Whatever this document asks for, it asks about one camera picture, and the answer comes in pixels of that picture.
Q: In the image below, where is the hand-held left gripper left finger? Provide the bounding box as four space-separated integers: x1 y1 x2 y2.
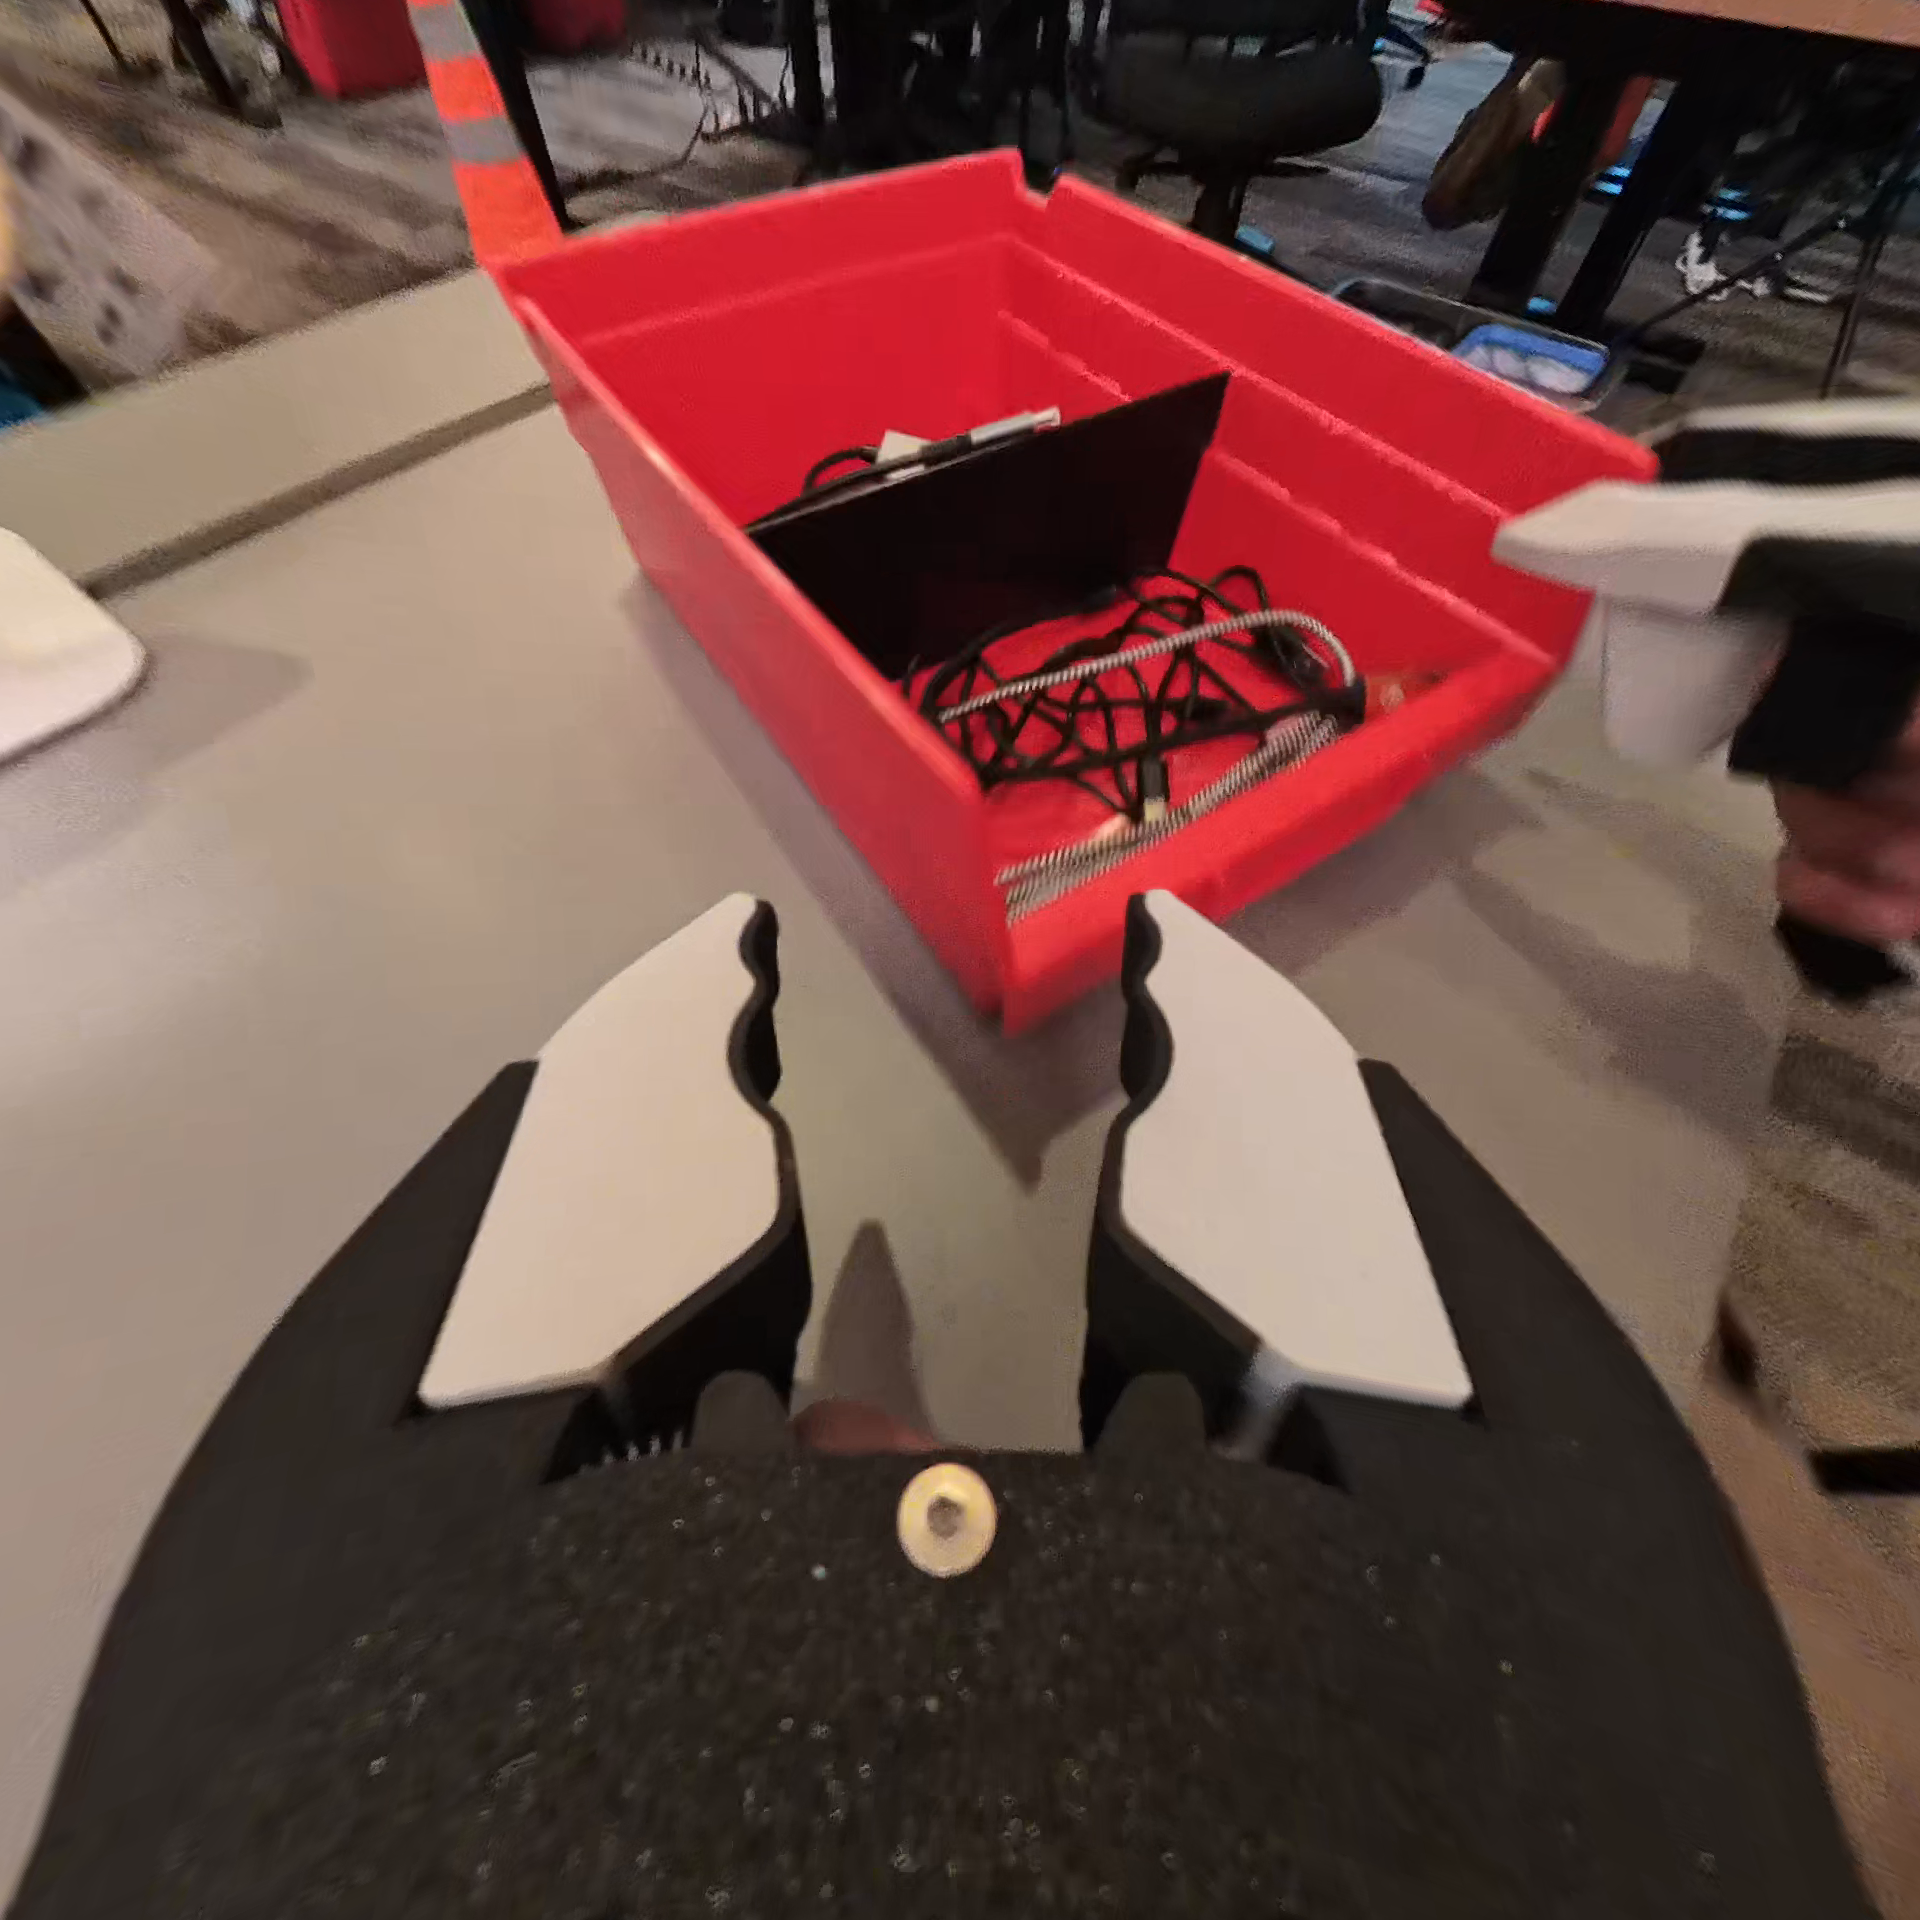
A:
415 893 815 1413

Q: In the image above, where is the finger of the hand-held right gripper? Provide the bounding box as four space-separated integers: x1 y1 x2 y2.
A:
1493 478 1920 768
1643 407 1920 485

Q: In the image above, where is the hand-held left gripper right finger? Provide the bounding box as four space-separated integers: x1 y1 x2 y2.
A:
1083 887 1478 1462

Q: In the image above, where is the grey white braided cable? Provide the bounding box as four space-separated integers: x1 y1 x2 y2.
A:
935 610 1360 921

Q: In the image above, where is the red storage bin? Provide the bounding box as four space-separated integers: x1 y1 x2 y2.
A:
486 147 1658 1037

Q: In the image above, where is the grey desk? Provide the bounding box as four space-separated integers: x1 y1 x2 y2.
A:
0 270 1802 1920

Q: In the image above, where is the person's right hand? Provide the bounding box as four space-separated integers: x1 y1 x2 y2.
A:
1771 775 1920 944

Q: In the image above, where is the silver metal tray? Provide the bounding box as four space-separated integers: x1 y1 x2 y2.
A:
1332 280 1627 415

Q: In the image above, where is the wooden table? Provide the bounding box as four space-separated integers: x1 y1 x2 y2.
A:
1443 0 1920 349

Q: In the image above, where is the black office chair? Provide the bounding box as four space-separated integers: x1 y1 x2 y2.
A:
1086 0 1391 239

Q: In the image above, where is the white folding stand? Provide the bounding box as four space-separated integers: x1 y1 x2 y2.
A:
0 528 146 768

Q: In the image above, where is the orange traffic cone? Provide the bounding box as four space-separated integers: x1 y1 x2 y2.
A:
406 0 564 270

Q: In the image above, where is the white printed sheet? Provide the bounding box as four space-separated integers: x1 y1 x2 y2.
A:
0 89 219 391

